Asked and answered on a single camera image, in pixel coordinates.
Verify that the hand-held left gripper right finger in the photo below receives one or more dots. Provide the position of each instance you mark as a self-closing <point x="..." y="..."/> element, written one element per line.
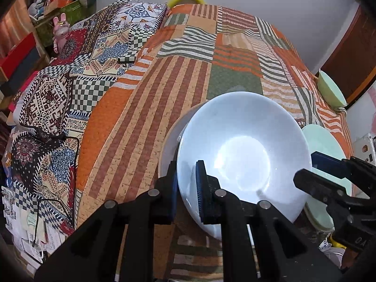
<point x="201" y="194"/>

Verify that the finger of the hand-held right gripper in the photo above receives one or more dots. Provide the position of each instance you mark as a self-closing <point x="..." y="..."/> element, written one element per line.
<point x="320" y="183"/>
<point x="329" y="163"/>

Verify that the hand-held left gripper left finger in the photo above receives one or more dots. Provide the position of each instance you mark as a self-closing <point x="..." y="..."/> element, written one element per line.
<point x="173" y="194"/>

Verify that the mint green plate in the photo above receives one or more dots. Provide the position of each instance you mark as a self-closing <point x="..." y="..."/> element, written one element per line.
<point x="326" y="147"/>

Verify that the white plate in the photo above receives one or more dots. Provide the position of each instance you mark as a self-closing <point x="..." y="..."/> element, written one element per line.
<point x="170" y="144"/>

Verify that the light blue bowl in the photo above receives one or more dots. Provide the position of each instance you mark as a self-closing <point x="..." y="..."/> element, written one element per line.
<point x="243" y="141"/>

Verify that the white case with stickers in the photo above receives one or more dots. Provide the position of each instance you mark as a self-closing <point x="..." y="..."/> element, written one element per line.
<point x="365" y="148"/>

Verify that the mint green bowl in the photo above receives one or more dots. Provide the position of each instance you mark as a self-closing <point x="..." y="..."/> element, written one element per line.
<point x="329" y="89"/>

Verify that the brown wooden door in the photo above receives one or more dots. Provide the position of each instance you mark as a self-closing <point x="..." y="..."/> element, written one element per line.
<point x="352" y="58"/>

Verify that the orange patchwork blanket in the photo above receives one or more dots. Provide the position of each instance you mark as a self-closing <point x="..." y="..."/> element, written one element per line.
<point x="176" y="73"/>

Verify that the pile of white papers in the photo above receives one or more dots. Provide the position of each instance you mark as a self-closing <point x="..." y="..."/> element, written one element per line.
<point x="29" y="229"/>

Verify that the geometric patterned blanket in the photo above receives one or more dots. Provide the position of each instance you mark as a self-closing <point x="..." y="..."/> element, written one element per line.
<point x="88" y="64"/>

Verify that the dark blue box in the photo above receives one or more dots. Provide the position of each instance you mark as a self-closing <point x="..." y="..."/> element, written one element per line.
<point x="23" y="70"/>

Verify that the pink rabbit toy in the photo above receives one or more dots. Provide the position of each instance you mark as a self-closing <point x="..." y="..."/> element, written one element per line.
<point x="61" y="32"/>

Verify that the red box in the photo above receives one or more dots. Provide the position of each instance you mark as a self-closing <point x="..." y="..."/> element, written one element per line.
<point x="20" y="51"/>

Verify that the green box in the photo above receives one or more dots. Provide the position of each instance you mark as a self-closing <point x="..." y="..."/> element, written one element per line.
<point x="61" y="14"/>

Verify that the copper curtain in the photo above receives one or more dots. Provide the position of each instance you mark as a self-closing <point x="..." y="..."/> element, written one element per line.
<point x="17" y="17"/>

